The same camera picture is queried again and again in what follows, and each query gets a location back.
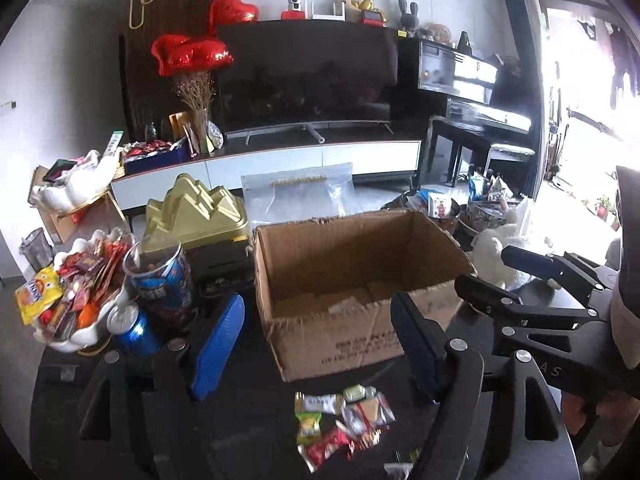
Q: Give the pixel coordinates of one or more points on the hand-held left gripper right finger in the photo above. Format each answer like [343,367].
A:
[415,345]

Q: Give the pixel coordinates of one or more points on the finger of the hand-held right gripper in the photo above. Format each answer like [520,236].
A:
[530,260]
[480,290]

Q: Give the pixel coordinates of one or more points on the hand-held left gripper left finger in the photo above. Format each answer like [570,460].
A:
[220,345]

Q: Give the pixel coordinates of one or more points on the brown cardboard box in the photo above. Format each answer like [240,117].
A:
[350,340]

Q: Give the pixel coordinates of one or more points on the red striped snack packet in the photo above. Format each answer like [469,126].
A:
[366,442]

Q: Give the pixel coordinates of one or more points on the small white snack packet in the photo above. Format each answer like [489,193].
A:
[315,402]

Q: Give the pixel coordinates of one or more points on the patterned bowl of snacks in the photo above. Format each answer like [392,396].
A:
[487,212]

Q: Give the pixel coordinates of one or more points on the dark bowl of snacks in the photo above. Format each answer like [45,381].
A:
[442,207]

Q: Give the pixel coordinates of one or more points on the blue tray of red snacks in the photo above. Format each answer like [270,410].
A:
[155,156]

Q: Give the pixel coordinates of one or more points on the person's right hand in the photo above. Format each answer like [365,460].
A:
[620,420]

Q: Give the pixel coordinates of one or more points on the white plush toy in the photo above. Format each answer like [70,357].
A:
[495,255]

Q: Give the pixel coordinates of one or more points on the black gift box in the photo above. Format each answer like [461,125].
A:
[220,267]

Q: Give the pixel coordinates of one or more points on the clear snack canister blue label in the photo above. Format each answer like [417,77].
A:
[160,282]

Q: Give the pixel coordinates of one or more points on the blue drink can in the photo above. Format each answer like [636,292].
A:
[132,327]

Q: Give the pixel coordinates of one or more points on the potted plants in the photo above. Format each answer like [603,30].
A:
[602,207]

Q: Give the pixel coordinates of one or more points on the piano bench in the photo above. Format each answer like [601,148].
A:
[507,151]

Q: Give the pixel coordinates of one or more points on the white green snack packet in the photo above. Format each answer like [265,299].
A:
[397,467]

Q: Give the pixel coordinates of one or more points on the white shell bowl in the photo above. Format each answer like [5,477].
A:
[75,190]
[92,334]

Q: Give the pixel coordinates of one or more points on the gold mountain-shaped box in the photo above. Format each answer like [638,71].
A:
[200,210]

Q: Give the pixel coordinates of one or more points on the pile of red snack packets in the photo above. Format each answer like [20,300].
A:
[82,280]

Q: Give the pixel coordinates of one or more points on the small black tag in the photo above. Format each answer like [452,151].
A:
[62,372]

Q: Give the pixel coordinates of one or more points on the clear zip plastic bag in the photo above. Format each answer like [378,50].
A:
[300,195]

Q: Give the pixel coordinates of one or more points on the dark cloth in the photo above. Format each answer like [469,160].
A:
[510,85]

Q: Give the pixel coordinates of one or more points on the small brown carton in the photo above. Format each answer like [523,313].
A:
[85,222]

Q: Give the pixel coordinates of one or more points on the black upright piano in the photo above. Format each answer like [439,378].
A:
[460,85]

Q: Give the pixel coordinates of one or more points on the dark curtain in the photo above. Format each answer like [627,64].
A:
[527,60]

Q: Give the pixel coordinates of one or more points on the white television cabinet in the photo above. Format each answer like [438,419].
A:
[300,160]

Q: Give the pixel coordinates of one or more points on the small wicker basket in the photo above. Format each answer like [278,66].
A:
[118,170]

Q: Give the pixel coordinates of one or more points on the grey plastic container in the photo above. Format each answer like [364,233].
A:
[35,250]

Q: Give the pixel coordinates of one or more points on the silver foil bag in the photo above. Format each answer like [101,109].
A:
[215,135]

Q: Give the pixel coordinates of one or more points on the glass vase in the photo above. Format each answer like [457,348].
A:
[200,132]

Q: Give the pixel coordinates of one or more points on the gold paper packages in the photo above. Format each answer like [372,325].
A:
[177,125]

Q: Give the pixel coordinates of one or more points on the dark glass bottles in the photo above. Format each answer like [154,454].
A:
[150,131]

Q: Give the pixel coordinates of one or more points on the black metronome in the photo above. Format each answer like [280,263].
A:
[464,44]

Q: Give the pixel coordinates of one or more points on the green white paper box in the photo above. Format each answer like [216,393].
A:
[114,141]

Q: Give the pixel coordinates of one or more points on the dark snack packet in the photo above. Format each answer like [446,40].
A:
[57,169]

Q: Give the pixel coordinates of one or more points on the brown plush toy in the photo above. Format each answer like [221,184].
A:
[440,32]

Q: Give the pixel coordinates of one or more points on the dried flower bouquet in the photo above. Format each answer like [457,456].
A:
[195,90]

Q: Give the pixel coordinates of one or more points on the grey rabbit figurine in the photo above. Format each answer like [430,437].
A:
[407,17]

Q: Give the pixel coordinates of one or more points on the black television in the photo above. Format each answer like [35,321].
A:
[305,75]

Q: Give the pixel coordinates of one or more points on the red digital clock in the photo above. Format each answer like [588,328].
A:
[372,17]

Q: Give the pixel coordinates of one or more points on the red heart balloon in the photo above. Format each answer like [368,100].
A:
[190,55]
[232,10]

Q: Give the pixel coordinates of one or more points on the gold telephone ornament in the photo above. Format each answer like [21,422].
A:
[357,4]

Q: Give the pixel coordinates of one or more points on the white router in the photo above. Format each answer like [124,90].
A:
[325,14]

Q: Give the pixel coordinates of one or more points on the white security camera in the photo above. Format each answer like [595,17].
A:
[292,5]

